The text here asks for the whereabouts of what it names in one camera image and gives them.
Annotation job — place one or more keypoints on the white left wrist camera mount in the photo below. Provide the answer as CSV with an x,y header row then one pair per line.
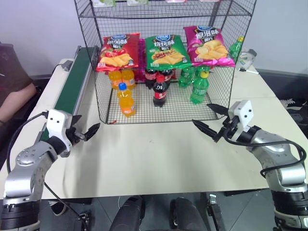
x,y
56,122

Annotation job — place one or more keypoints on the black shoe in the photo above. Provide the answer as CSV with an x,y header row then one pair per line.
x,y
296,108

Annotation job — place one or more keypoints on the person's bare forearm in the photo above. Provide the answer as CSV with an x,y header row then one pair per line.
x,y
16,98

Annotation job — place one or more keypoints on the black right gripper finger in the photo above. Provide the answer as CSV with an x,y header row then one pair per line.
x,y
217,109
207,130

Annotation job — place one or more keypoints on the black table leg bracket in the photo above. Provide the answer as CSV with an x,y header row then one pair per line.
x,y
215,211

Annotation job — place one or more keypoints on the cola bottle red cap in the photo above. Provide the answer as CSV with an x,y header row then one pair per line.
x,y
160,92

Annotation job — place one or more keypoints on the red potato chips bag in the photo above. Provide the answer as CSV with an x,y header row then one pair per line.
x,y
119,51

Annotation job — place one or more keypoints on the orange soda bottle blue cap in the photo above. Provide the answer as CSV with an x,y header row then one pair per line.
x,y
126,102

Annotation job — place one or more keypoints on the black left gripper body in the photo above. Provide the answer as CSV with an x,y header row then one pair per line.
x,y
74,137

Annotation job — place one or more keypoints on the white black sneaker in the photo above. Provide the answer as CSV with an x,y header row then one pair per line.
x,y
57,208

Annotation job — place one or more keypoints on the green soda bottle yellow cap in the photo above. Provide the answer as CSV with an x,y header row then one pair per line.
x,y
236,48
199,90

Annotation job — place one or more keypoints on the green conveyor belt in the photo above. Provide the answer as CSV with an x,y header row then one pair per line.
x,y
72,84

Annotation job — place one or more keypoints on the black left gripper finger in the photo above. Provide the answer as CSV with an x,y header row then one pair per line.
x,y
76,119
92,131

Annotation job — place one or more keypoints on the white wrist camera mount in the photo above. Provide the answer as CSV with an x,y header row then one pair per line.
x,y
56,122
244,113

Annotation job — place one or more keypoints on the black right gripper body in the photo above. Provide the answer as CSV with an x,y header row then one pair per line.
x,y
228,130

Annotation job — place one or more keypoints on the green potato chips bag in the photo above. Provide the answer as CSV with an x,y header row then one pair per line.
x,y
166,51

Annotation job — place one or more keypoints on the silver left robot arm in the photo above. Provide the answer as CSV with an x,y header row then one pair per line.
x,y
29,168

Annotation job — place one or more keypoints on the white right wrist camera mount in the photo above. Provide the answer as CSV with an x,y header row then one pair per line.
x,y
244,113

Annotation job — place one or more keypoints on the white green snack package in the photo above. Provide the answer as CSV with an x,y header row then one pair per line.
x,y
137,2

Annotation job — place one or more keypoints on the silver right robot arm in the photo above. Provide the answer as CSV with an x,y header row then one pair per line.
x,y
281,156

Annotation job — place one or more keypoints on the dark rounded shape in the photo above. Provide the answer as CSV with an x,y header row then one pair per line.
x,y
186,214
128,214

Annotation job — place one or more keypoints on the white marker pen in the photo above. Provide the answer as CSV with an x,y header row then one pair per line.
x,y
249,71

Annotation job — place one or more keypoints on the magenta potato chips bag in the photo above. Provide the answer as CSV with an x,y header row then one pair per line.
x,y
209,47
141,60

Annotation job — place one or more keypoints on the person in maroon shirt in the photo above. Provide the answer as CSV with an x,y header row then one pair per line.
x,y
12,69

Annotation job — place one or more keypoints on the pink snack package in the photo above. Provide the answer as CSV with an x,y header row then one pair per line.
x,y
176,1

